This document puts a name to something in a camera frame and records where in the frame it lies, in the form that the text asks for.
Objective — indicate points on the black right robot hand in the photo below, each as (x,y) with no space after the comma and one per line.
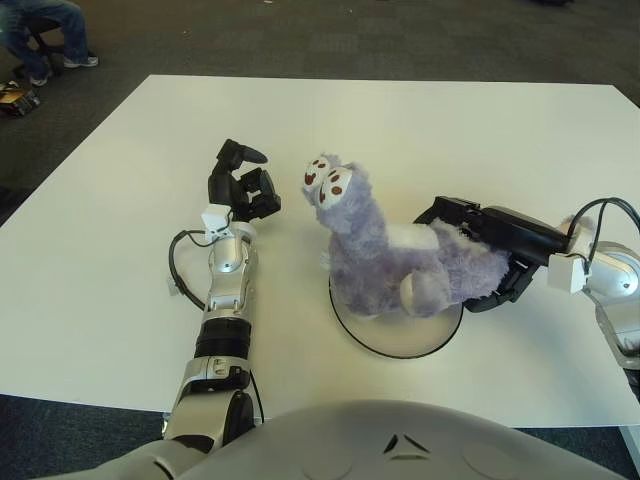
(520,235)

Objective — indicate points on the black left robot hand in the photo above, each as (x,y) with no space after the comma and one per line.
(225,187)

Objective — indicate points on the purple plush bunny doll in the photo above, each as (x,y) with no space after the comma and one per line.
(370,265)

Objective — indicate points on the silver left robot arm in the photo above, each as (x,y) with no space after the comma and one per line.
(227,270)

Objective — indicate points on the white plate with black rim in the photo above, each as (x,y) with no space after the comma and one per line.
(400,335)

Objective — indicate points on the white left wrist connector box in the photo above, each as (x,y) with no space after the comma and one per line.
(215,220)

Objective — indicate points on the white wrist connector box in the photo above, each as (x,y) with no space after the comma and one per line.
(215,220)
(562,272)

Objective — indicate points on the white right wrist connector box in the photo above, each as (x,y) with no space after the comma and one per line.
(562,272)

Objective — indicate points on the yellow black box on floor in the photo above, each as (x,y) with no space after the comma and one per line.
(17,100)

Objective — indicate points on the seated person in blue jeans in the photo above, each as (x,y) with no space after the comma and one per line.
(65,25)

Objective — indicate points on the black chair under seated person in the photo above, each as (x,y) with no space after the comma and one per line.
(42,37)

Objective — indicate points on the white table leg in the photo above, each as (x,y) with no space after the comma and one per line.
(631,445)

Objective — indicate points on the grey robot torso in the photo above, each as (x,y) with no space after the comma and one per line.
(375,445)

